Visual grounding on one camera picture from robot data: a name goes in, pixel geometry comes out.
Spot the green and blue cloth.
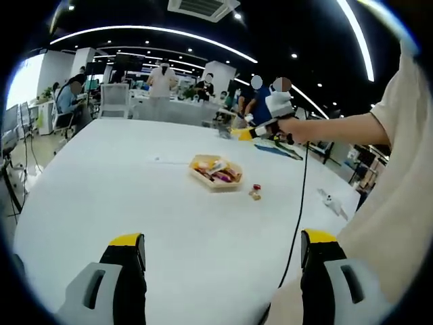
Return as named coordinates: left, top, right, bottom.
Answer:
left=254, top=142, right=304, bottom=161

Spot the ceiling air conditioner unit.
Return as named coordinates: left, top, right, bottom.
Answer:
left=166, top=0, right=242, bottom=24

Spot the person's right hand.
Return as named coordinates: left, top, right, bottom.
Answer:
left=277, top=116, right=311, bottom=146

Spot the green potted plant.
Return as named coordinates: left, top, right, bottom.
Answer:
left=36, top=87, right=55, bottom=103

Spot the operator in beige shirt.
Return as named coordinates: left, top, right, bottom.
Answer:
left=269, top=37, right=433, bottom=325

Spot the white mesh office chair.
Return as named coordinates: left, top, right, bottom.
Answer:
left=98, top=83, right=131, bottom=121

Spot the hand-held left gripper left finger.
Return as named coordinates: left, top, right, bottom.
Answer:
left=53, top=232, right=148, bottom=325

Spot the long ceiling light strip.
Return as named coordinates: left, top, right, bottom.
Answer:
left=336, top=0, right=376, bottom=83
left=49, top=24, right=259, bottom=65

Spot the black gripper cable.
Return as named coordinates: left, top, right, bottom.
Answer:
left=255, top=141, right=311, bottom=325

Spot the beige hexagonal food container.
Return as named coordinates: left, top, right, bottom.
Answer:
left=187, top=153, right=246, bottom=194

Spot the pile of food snack packets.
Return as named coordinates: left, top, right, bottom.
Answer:
left=191, top=158, right=243, bottom=184

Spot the white game controller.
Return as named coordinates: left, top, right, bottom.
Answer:
left=317, top=188, right=350, bottom=221

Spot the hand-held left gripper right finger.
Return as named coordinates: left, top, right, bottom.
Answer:
left=299, top=228, right=395, bottom=325

